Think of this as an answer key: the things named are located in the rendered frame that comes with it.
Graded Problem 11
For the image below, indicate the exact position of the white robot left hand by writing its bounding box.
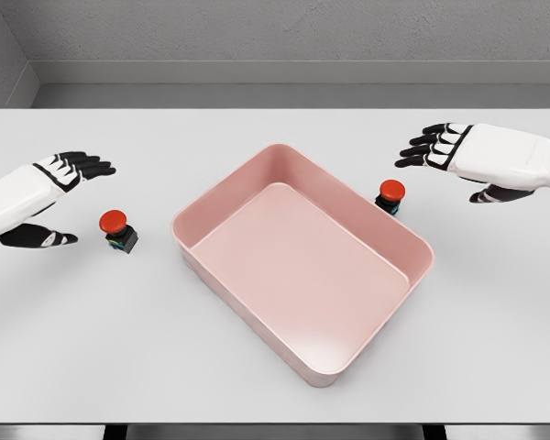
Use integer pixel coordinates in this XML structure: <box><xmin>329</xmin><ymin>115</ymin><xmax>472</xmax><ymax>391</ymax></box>
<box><xmin>0</xmin><ymin>150</ymin><xmax>117</xmax><ymax>250</ymax></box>

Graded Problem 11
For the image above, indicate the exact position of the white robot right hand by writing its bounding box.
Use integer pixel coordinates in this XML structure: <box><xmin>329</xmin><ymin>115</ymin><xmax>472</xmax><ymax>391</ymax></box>
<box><xmin>394</xmin><ymin>122</ymin><xmax>550</xmax><ymax>204</ymax></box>

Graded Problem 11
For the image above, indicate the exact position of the pink rectangular basket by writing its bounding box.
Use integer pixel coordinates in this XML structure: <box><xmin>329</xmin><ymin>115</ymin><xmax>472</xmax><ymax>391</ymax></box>
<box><xmin>170</xmin><ymin>143</ymin><xmax>435</xmax><ymax>389</ymax></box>

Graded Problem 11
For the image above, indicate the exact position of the red button industrial switch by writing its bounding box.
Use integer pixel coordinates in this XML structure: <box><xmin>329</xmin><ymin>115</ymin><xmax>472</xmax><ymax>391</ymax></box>
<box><xmin>98</xmin><ymin>209</ymin><xmax>139</xmax><ymax>256</ymax></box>
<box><xmin>374</xmin><ymin>179</ymin><xmax>407</xmax><ymax>217</ymax></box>

